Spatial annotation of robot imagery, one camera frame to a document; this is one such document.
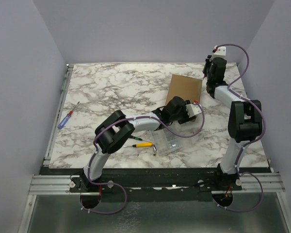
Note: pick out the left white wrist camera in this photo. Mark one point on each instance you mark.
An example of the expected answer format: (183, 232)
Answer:
(192, 110)

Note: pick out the left side metal rail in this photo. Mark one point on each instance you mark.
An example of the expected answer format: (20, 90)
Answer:
(63, 93)

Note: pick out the clear plastic screw organizer box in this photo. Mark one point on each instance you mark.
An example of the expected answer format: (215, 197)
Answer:
(165, 141)

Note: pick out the brown cardboard express box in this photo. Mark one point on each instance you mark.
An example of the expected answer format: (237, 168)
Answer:
(185, 87)

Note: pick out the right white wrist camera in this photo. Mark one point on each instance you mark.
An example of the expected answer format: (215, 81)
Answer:
(218, 52)

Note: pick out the yellow handled screwdriver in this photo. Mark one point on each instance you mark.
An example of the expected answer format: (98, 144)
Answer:
(143, 145)

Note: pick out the aluminium frame rail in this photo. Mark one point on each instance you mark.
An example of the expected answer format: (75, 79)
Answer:
(47, 185)

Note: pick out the small metal hex key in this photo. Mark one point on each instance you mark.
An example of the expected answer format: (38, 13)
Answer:
(155, 151)

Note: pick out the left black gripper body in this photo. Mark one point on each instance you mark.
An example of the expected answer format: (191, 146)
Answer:
(182, 117)

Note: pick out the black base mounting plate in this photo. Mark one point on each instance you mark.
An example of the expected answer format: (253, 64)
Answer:
(155, 184)

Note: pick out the red blue screwdriver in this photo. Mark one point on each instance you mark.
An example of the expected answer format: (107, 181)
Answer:
(67, 117)

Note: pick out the black green precision screwdriver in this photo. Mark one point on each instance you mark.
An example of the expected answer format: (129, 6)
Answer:
(135, 138)

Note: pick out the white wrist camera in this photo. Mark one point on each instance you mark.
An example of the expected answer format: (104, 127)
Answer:
(192, 110)
(218, 52)

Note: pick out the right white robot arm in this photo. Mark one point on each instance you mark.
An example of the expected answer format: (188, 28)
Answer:
(245, 121)

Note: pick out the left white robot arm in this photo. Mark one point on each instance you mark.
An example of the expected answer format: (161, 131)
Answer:
(114, 131)

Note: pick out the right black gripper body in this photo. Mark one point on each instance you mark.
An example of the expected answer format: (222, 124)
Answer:
(207, 67)

